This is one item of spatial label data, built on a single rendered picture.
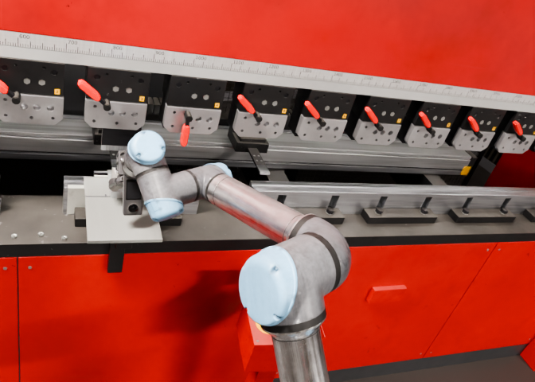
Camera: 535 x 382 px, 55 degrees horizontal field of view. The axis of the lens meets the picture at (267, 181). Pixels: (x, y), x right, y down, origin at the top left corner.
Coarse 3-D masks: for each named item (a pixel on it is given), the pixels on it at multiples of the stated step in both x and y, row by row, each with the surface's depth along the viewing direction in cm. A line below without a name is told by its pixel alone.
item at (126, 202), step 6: (126, 180) 123; (132, 180) 124; (126, 186) 124; (132, 186) 124; (138, 186) 125; (126, 192) 124; (132, 192) 125; (138, 192) 125; (126, 198) 125; (132, 198) 125; (138, 198) 126; (126, 204) 125; (132, 204) 126; (138, 204) 126; (126, 210) 126; (132, 210) 126; (138, 210) 127
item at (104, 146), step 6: (102, 132) 138; (108, 132) 137; (114, 132) 138; (120, 132) 138; (126, 132) 139; (132, 132) 140; (138, 132) 140; (102, 138) 138; (108, 138) 139; (114, 138) 139; (120, 138) 140; (126, 138) 140; (102, 144) 139; (108, 144) 140; (114, 144) 140; (120, 144) 141; (126, 144) 141
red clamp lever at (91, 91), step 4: (80, 80) 121; (84, 80) 122; (80, 84) 120; (84, 84) 121; (88, 84) 122; (80, 88) 121; (84, 88) 121; (88, 88) 121; (92, 88) 123; (88, 92) 122; (92, 92) 122; (96, 92) 123; (92, 96) 123; (96, 96) 123; (96, 100) 124; (100, 100) 124; (104, 100) 126; (108, 100) 127; (104, 104) 125; (108, 104) 125; (104, 108) 125; (108, 108) 125
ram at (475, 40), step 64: (0, 0) 108; (64, 0) 112; (128, 0) 116; (192, 0) 120; (256, 0) 125; (320, 0) 130; (384, 0) 136; (448, 0) 142; (512, 0) 148; (128, 64) 125; (320, 64) 141; (384, 64) 148; (448, 64) 155; (512, 64) 163
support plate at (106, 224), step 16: (96, 192) 138; (96, 208) 133; (112, 208) 135; (144, 208) 138; (96, 224) 128; (112, 224) 129; (128, 224) 131; (144, 224) 132; (96, 240) 124; (112, 240) 125; (128, 240) 127; (144, 240) 128; (160, 240) 130
